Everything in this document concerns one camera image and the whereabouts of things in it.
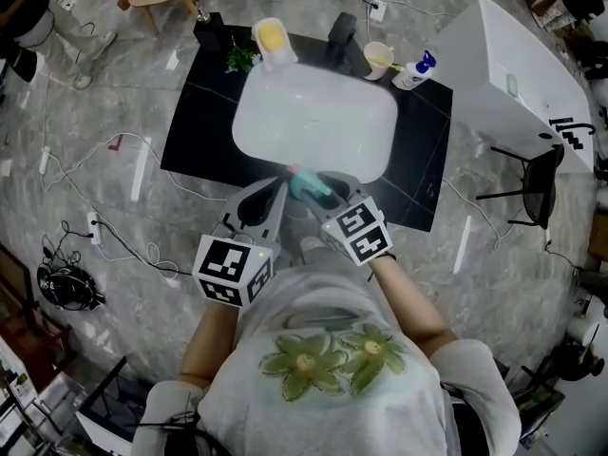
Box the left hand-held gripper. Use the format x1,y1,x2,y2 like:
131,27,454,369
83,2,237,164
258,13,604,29
191,178,291,310

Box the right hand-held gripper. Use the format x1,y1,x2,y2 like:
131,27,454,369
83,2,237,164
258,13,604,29
303,172,395,268

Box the teal spray bottle pink nozzle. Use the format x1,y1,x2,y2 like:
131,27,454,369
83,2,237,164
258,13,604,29
284,162,334,208

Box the person's left forearm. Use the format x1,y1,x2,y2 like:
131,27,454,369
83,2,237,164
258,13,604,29
179,298,239,390

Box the person's right forearm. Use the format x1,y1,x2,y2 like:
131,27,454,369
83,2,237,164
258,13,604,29
368,254,458,366

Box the white bottle with blue pump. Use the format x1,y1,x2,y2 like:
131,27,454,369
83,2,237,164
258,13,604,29
390,48,439,91

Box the person's white shoe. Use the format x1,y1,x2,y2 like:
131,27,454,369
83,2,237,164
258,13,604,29
299,236,330,257

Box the white sink basin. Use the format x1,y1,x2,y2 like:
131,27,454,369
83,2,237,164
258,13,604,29
231,59,400,185

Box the black sink cabinet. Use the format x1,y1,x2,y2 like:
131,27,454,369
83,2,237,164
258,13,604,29
160,11,455,234

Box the white floor tape strip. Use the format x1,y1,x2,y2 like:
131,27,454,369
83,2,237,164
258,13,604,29
452,215,473,276
129,135,154,203

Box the yellow toothbrush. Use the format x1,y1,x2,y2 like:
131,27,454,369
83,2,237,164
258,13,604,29
370,57,408,73

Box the white cup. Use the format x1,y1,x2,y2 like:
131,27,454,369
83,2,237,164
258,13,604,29
362,41,397,82

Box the small green plant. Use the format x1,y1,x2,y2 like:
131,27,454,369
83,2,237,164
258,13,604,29
224,45,260,75

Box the black faucet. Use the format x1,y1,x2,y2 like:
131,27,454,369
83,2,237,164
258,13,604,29
324,11,374,78

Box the white holder with yellow sponge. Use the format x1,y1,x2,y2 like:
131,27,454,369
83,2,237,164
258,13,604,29
251,16,298,73

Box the black soap dispenser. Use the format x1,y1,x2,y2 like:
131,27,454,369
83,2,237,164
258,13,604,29
193,2,225,52

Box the black mesh chair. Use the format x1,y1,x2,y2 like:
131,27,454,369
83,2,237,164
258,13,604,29
475,142,567,232

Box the white bathtub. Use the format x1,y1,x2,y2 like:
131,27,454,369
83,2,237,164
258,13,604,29
436,0,596,176

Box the person's white flower-print shirt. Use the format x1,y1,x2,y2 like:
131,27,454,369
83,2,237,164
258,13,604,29
134,266,523,456

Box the black cable bundle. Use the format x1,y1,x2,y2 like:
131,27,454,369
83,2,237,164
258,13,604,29
37,254,106,313

